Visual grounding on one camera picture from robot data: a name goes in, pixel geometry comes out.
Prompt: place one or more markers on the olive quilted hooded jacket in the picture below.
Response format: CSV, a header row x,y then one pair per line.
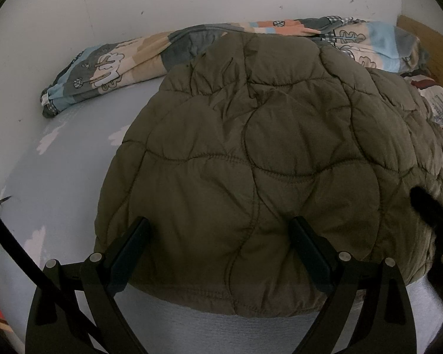
x,y
265,155

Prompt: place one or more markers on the red and white patterned cloth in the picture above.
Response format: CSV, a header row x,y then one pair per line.
x,y
441,97

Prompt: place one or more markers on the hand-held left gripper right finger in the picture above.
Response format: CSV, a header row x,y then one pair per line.
x,y
310,252

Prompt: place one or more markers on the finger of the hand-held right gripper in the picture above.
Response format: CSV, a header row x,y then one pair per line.
x,y
430,206

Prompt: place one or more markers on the patterned tree print duvet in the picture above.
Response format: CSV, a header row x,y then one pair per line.
x,y
133,62

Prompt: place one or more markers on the wooden headboard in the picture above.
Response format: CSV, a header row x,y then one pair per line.
x,y
433,48

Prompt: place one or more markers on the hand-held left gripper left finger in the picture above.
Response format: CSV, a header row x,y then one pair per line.
x,y
130,252

